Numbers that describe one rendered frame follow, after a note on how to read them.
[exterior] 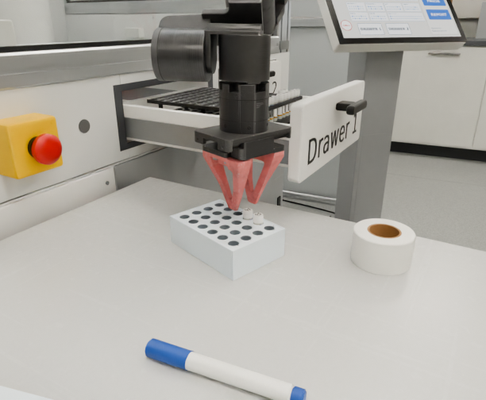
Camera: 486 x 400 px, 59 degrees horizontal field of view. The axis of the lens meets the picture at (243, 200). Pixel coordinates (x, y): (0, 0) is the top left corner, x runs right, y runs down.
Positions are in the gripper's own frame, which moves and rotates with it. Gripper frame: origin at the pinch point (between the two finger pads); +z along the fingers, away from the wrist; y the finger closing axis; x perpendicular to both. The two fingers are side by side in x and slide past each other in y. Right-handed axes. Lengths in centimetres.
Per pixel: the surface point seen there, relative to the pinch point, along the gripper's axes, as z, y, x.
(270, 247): 3.8, 1.1, 6.1
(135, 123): -4.5, -1.7, -29.6
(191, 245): 4.7, 6.9, -1.6
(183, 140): -3.0, -4.9, -19.7
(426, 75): 15, -299, -121
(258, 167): 18, -48, -47
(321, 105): -9.8, -16.1, -1.3
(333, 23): -21, -89, -55
